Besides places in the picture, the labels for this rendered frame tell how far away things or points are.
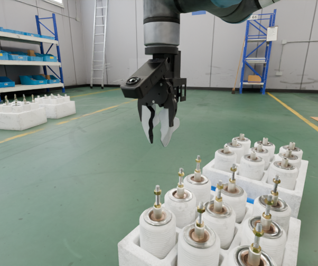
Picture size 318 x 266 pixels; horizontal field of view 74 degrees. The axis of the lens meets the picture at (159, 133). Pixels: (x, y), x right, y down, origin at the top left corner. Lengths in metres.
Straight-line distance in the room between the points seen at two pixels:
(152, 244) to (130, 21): 7.34
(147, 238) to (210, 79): 6.40
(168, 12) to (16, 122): 2.35
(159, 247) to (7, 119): 2.36
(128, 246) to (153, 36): 0.51
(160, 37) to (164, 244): 0.48
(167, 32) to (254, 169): 0.69
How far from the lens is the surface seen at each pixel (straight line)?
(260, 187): 0.96
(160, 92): 0.45
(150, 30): 0.46
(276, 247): 0.60
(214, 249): 0.54
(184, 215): 0.66
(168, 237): 0.59
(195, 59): 6.87
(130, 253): 0.62
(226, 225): 0.62
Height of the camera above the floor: 0.62
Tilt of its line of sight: 17 degrees down
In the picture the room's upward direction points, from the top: straight up
